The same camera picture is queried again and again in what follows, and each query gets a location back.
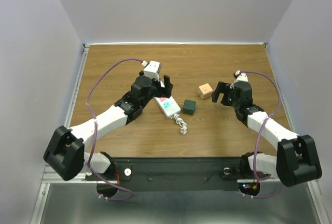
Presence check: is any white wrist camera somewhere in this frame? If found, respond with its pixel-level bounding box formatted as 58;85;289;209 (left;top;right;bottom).
143;61;161;81
230;70;248;89

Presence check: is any left aluminium frame rail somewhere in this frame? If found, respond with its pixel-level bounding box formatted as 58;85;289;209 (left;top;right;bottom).
30;43;90;224

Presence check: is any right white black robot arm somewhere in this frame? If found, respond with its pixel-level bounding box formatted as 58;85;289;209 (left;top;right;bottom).
212;81;322;187

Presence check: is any aluminium frame rail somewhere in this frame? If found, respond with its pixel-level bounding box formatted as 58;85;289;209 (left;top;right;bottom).
264;43;331;223
30;43;90;224

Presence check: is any right aluminium frame rail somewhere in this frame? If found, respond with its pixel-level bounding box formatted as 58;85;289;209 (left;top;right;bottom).
264;43;331;223

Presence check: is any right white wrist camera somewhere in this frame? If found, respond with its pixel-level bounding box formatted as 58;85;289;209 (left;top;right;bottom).
230;70;248;89

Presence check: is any orange cube plug adapter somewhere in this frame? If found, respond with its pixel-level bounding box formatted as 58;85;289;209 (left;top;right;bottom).
197;83;213;100

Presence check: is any white bundled power cord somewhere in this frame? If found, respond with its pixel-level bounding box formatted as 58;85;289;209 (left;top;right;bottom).
172;113;188;136

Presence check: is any dark green cube adapter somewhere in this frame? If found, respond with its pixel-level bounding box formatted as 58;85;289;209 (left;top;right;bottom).
182;99;196;116

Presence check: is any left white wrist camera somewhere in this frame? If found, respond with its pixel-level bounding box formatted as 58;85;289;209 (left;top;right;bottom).
143;61;161;81

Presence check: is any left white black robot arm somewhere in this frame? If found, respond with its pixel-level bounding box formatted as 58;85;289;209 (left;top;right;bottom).
43;72;173;181

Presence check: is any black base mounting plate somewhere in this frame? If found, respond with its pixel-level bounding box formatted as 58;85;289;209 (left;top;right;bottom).
84;157;281;192

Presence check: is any white multicolour power strip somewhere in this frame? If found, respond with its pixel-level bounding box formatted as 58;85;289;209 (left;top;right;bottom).
155;96;181;118

